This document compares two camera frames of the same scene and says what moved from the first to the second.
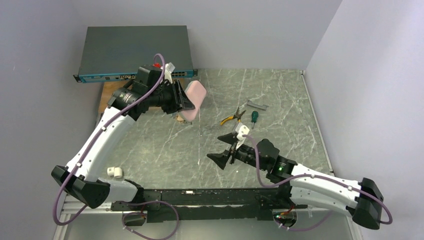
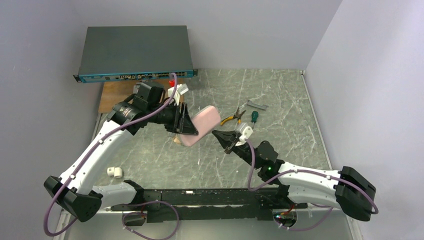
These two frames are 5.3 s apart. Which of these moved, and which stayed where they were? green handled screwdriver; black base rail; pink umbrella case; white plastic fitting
Moved: pink umbrella case
Stayed: green handled screwdriver; black base rail; white plastic fitting
